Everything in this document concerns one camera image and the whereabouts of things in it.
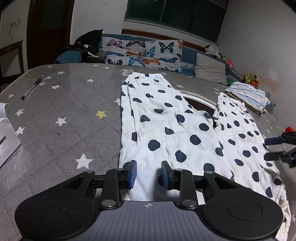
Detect white navy polka dot pants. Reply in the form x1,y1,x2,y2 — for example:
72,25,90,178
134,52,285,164
119,72,291,240

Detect folded blue striped clothes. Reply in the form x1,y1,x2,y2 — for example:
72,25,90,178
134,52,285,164
225,81,271,114

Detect plush toys pile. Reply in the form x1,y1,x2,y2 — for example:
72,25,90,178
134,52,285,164
204,44,258,88

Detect round induction cooker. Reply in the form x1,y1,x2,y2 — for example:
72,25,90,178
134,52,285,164
181,91,217,116

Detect grey cushion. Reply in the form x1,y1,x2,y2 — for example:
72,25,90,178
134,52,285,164
194,53,227,85

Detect white tissue box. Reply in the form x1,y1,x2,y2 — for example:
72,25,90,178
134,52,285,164
0,102,21,166

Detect black pen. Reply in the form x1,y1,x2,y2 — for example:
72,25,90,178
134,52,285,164
21,74,46,100

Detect butterfly print pillow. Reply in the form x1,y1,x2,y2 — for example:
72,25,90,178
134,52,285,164
100,37,183,72

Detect blue sofa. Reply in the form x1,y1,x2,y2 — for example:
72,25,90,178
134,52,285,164
56,33,240,85

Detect black bag on sofa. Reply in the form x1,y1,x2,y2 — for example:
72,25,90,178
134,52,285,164
74,29,107,64

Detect dark window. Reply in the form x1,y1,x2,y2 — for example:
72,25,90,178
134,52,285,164
125,0,228,43

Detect wooden side table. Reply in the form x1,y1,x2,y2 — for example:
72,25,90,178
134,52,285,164
1,40,25,85

